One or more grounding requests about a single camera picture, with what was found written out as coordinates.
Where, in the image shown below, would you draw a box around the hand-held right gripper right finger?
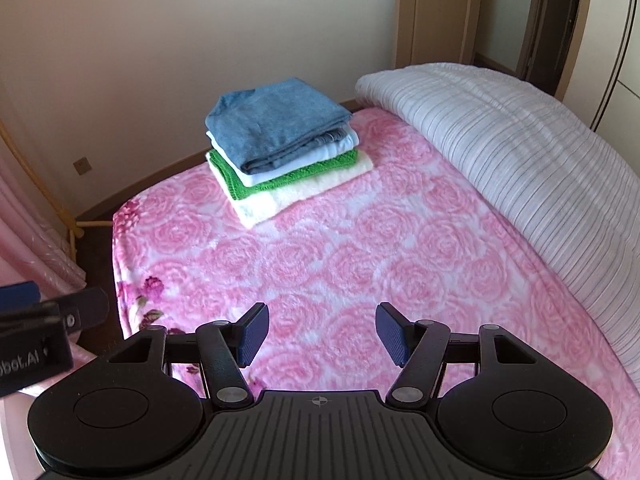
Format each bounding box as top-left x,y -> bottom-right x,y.
375,302 -> 538,407

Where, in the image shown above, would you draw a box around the wooden door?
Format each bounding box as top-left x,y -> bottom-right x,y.
395,0 -> 476,68

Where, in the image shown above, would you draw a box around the cream garment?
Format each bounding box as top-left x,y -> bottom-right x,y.
207,152 -> 375,227

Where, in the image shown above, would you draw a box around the light blue garment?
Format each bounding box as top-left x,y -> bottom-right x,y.
206,127 -> 361,188

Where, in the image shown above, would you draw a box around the pink floral blanket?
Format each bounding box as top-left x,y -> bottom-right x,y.
70,106 -> 640,480

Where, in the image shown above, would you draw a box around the wooden doorway frame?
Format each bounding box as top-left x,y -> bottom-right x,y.
517,0 -> 591,103

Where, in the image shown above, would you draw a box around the striped white quilt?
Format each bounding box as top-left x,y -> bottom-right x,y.
354,62 -> 640,358

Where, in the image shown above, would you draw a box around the pink curtain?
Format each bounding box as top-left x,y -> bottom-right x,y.
0,120 -> 88,291

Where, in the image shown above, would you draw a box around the white wardrobe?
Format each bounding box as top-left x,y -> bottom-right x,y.
565,0 -> 640,133

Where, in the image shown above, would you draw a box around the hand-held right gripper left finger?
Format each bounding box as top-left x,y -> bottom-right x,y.
107,302 -> 271,408

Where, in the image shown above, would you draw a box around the green knit garment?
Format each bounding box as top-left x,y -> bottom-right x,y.
206,147 -> 360,202

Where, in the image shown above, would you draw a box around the blue jeans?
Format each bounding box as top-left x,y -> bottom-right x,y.
205,77 -> 351,175

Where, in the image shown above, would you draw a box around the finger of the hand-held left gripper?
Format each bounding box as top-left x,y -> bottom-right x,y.
0,281 -> 41,313
47,287 -> 110,333

